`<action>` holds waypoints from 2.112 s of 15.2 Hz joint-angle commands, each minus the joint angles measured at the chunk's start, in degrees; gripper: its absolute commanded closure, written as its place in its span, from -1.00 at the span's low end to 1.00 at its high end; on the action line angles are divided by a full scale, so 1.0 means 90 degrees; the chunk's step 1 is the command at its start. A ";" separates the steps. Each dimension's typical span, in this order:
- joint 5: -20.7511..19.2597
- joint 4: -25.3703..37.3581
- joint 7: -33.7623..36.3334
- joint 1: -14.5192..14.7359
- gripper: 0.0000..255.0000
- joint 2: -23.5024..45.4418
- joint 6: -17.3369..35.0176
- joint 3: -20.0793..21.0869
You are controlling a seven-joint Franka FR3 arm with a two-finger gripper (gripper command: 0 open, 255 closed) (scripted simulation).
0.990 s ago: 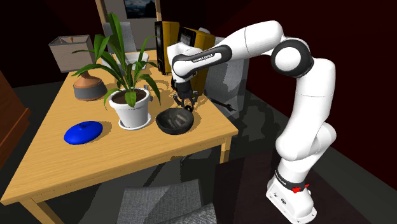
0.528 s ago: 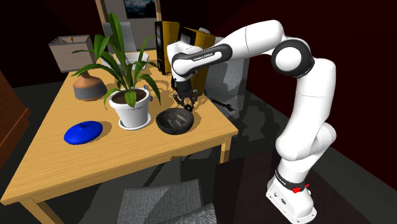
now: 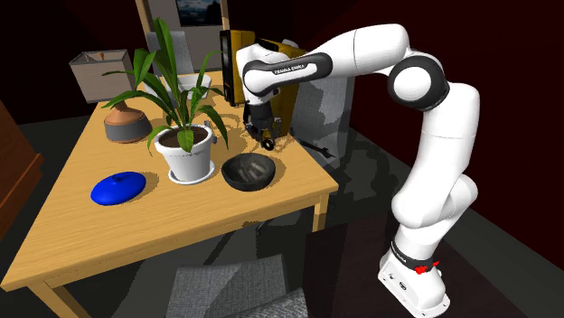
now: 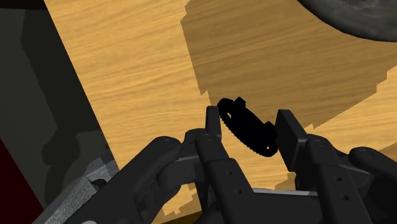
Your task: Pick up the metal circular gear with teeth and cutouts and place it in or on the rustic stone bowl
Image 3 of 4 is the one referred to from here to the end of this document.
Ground yellow and black box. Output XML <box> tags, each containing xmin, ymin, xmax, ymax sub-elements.
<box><xmin>219</xmin><ymin>29</ymin><xmax>308</xmax><ymax>138</ymax></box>

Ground black bowl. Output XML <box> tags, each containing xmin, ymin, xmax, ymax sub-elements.
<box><xmin>221</xmin><ymin>152</ymin><xmax>277</xmax><ymax>192</ymax></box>

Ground grey chair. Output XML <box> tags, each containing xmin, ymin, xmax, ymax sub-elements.
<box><xmin>288</xmin><ymin>75</ymin><xmax>357</xmax><ymax>162</ymax></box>
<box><xmin>164</xmin><ymin>254</ymin><xmax>310</xmax><ymax>318</ymax></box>
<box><xmin>145</xmin><ymin>30</ymin><xmax>196</xmax><ymax>77</ymax></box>

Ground green plant in white pot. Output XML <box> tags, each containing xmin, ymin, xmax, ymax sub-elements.
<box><xmin>100</xmin><ymin>17</ymin><xmax>230</xmax><ymax>185</ymax></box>

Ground light wooden table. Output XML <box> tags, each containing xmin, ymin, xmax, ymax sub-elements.
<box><xmin>0</xmin><ymin>70</ymin><xmax>341</xmax><ymax>318</ymax></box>

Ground blue round lid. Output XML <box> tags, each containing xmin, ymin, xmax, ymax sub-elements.
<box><xmin>89</xmin><ymin>171</ymin><xmax>148</xmax><ymax>207</ymax></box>

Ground brown lamp with grey shade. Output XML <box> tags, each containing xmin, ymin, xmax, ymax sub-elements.
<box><xmin>68</xmin><ymin>48</ymin><xmax>154</xmax><ymax>145</ymax></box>

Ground dark robot stand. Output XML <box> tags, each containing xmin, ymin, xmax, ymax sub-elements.
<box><xmin>303</xmin><ymin>214</ymin><xmax>530</xmax><ymax>318</ymax></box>

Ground brown wooden cabinet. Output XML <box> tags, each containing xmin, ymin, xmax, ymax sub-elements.
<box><xmin>0</xmin><ymin>99</ymin><xmax>45</xmax><ymax>242</ymax></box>

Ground framed wall picture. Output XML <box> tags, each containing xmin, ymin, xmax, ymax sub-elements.
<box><xmin>175</xmin><ymin>0</ymin><xmax>224</xmax><ymax>28</ymax></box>

